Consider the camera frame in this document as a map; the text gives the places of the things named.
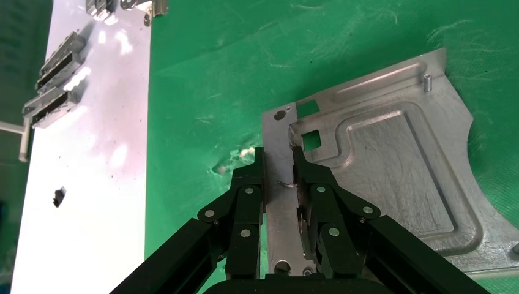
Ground white paper sheet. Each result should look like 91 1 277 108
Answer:
10 0 153 294

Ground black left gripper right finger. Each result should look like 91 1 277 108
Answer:
291 145 491 294

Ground small black plastic piece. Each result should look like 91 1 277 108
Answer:
53 186 68 208

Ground white metal shelf rack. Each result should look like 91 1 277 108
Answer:
0 118 32 163

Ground silver binder clip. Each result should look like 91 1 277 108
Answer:
120 0 169 27

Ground stamped metal plate part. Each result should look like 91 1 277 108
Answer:
261 48 519 281

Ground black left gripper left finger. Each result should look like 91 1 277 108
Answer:
109 146 266 294

